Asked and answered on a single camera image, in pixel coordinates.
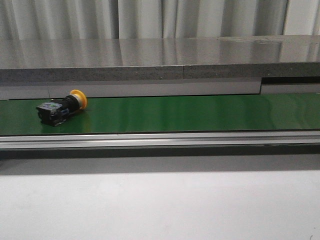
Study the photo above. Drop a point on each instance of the white pleated curtain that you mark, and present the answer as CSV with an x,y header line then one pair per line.
x,y
155,19

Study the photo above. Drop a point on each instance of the green conveyor belt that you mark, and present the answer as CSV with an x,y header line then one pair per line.
x,y
294,111

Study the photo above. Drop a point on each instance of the yellow mushroom push button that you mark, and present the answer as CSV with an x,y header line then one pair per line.
x,y
56,111

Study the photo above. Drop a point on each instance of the grey rear conveyor rail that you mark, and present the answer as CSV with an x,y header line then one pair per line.
x,y
174,87

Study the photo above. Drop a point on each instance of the aluminium front conveyor rail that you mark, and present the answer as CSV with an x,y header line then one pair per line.
x,y
175,139

